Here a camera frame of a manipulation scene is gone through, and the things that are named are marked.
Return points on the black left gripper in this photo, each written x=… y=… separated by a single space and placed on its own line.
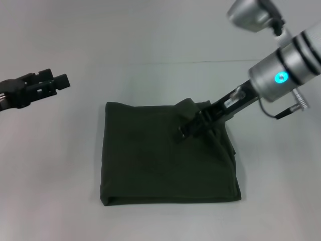
x=13 y=93

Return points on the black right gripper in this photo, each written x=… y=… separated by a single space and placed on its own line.
x=230 y=105

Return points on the dark green shirt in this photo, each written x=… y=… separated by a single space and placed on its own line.
x=163 y=155

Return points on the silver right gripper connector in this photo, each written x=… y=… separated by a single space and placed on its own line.
x=238 y=93

